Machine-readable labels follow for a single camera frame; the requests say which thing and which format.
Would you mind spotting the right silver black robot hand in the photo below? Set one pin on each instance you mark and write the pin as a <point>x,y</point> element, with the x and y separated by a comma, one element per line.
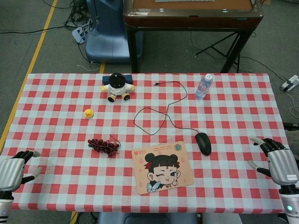
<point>282,165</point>

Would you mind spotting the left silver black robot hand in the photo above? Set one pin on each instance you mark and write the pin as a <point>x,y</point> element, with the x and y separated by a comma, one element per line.
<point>11,170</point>

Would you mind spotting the black computer mouse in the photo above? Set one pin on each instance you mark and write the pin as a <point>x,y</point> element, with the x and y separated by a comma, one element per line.
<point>203,143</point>

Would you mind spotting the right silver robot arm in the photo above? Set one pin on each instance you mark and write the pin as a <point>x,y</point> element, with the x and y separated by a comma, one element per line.
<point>289,203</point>

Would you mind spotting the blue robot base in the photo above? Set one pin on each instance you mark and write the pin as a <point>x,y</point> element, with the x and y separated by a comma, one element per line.
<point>107,46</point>

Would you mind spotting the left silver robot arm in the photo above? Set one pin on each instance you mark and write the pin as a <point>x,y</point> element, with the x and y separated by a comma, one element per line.
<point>4,205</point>

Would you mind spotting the cartoon girl mouse pad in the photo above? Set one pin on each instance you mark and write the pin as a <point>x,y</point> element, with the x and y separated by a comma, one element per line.
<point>163,168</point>

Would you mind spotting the red white checkered tablecloth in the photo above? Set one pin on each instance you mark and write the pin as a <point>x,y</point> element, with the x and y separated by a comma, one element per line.
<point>70,186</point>

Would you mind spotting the white power strip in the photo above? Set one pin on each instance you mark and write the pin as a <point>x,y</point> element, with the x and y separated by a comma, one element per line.
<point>78,35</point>
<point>289,82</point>

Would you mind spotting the dark red grape bunch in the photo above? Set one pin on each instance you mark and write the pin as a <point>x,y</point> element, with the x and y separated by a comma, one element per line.
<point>102,144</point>

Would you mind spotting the yellow rubber duck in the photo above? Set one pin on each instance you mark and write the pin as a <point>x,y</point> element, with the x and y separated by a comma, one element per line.
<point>88,113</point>

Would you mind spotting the clear plastic water bottle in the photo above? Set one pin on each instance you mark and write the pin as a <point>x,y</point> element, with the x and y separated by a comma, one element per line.
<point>203,88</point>

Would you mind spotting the black headed plush doll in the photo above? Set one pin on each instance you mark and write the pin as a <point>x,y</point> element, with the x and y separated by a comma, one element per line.
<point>116,86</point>

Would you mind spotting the black folding stand legs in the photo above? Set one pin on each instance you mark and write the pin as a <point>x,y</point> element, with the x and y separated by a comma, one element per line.
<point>212,46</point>

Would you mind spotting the blue grey robot body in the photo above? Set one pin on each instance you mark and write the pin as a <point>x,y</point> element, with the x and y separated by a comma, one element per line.
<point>144,219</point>

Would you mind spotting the dark wooden mahjong table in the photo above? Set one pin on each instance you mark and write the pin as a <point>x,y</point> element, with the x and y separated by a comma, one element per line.
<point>187,18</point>

